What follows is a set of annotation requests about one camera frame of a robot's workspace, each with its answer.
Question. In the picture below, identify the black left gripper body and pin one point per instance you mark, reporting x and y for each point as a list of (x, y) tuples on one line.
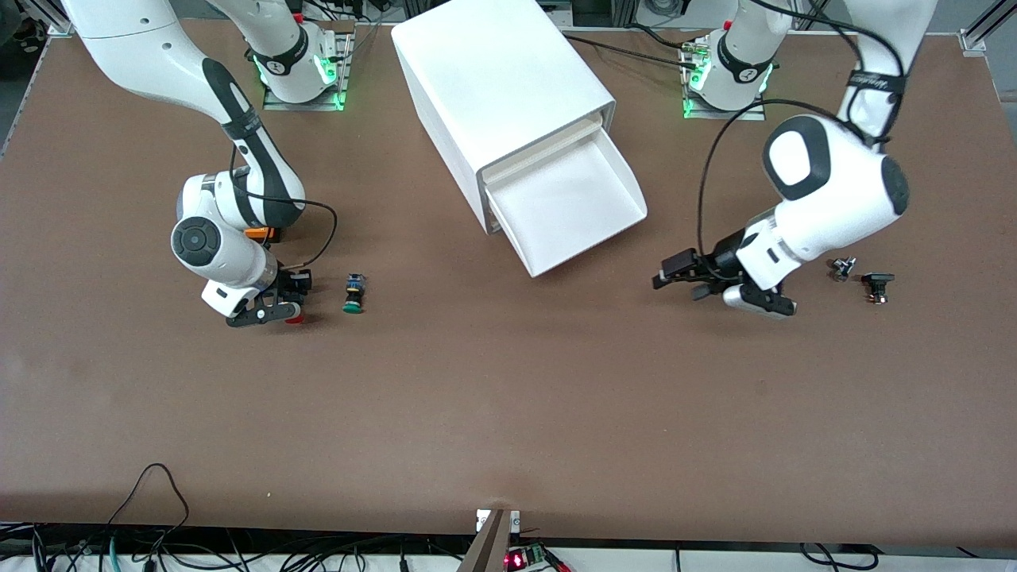
[(721, 253)]

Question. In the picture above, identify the red mushroom push button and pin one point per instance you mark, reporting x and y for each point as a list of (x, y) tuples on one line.
[(295, 319)]

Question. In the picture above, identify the white plastic tray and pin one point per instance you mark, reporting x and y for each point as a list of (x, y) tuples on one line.
[(568, 206)]

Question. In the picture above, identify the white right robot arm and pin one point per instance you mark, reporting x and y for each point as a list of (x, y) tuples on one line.
[(159, 56)]

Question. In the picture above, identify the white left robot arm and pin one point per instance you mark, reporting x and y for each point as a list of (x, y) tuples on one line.
[(834, 199)]

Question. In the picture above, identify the green mushroom push button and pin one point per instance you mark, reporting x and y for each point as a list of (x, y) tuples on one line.
[(354, 294)]

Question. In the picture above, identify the black push button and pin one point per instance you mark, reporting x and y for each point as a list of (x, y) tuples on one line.
[(877, 284)]

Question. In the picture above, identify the orange box with hole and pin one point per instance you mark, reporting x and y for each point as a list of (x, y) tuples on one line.
[(258, 233)]

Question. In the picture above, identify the circuit board with red light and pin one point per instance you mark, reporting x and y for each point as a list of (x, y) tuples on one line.
[(532, 558)]

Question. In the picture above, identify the small black silver switch part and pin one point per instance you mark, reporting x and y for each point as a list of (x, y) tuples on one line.
[(842, 268)]

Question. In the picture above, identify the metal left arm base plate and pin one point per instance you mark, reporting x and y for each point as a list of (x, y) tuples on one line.
[(727, 114)]

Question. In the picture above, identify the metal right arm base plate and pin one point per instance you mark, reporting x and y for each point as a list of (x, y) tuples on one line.
[(343, 75)]

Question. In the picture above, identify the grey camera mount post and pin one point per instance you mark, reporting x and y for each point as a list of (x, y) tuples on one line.
[(486, 548)]

